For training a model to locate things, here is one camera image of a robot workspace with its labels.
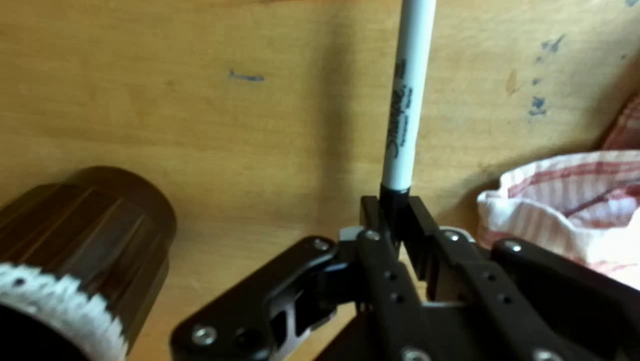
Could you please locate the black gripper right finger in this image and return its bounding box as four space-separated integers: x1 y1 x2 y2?
398 194 640 361

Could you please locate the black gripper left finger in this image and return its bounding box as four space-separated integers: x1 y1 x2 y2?
168 192 430 361

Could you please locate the white marker with black cap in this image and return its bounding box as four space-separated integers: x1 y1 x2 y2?
377 0 439 203

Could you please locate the dark brown ribbed cup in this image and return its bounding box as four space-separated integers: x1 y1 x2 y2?
0 165 179 361

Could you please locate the red and white cloth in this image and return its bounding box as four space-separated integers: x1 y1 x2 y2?
474 93 640 290

